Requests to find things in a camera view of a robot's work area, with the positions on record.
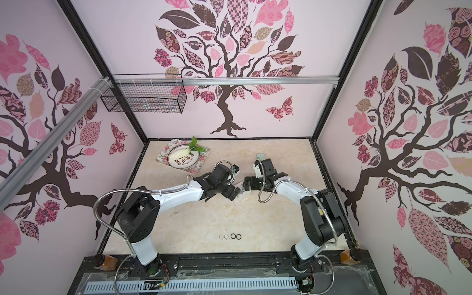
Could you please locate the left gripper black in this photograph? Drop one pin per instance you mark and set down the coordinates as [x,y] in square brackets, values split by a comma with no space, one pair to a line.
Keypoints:
[228,195]

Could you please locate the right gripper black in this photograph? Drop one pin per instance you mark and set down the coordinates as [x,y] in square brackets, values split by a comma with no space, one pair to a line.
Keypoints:
[251,183]

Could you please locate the gold rings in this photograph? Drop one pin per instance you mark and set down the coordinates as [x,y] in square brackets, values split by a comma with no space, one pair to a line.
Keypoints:
[224,237]

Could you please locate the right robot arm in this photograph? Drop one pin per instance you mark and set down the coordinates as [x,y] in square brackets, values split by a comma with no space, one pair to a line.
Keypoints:
[321,214]

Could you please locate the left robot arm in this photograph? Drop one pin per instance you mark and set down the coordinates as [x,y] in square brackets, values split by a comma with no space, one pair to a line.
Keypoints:
[137,216]

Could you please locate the green leaf sprig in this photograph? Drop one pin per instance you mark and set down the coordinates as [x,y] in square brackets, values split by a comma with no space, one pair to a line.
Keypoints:
[193,146]

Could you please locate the floral round plate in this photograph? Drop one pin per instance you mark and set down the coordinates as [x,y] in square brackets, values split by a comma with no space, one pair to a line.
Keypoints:
[181,157]

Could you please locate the floral square tray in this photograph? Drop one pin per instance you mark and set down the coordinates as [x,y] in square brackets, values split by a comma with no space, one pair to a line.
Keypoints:
[162,157]

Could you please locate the right amber spice jar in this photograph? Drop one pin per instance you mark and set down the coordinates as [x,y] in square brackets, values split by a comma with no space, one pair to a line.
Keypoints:
[351,257]

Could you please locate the amber spice jar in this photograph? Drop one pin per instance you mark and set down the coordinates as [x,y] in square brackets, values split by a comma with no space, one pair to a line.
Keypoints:
[351,257]
[104,262]

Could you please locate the left amber spice jar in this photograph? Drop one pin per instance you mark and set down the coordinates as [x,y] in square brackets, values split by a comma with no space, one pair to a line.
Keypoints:
[104,262]

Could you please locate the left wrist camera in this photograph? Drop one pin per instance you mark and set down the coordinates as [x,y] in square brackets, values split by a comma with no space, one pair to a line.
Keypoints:
[235,169]

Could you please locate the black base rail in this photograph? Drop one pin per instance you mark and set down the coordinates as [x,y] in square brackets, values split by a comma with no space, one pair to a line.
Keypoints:
[283,262]

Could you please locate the black wire basket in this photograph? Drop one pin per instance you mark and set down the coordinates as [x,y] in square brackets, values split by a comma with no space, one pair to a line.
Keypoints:
[152,95]

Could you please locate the white cable duct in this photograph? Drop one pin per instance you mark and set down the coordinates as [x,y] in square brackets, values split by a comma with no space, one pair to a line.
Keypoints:
[134,287]

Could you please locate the aluminium rail left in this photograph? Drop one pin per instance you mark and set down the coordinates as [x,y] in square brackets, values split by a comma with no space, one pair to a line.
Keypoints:
[15,182]

